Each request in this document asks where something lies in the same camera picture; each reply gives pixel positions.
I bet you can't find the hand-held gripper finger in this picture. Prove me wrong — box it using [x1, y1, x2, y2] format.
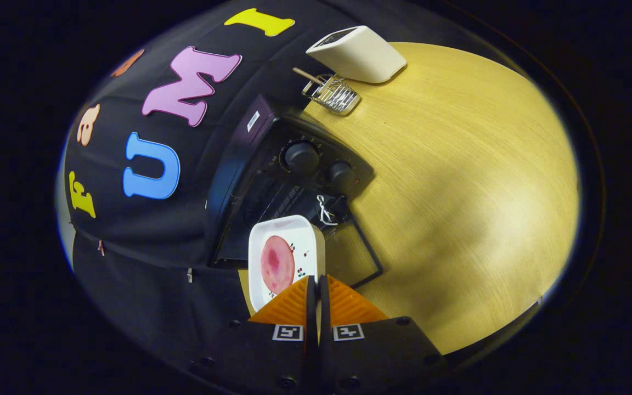
[319, 274, 448, 395]
[184, 275, 317, 395]

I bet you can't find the black toaster oven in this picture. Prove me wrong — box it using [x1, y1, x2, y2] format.
[205, 94, 383, 289]

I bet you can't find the wooden stick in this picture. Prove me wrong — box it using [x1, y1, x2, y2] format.
[292, 67, 328, 86]

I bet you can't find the pink ham slice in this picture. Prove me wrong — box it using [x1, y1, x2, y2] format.
[261, 235, 296, 295]

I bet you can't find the metal wire utensil holder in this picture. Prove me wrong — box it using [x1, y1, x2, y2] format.
[302, 74, 362, 116]

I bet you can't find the white bread toaster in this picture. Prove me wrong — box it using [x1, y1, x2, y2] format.
[306, 25, 407, 84]

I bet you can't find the white square plate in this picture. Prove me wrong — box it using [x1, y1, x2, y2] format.
[248, 215, 326, 313]

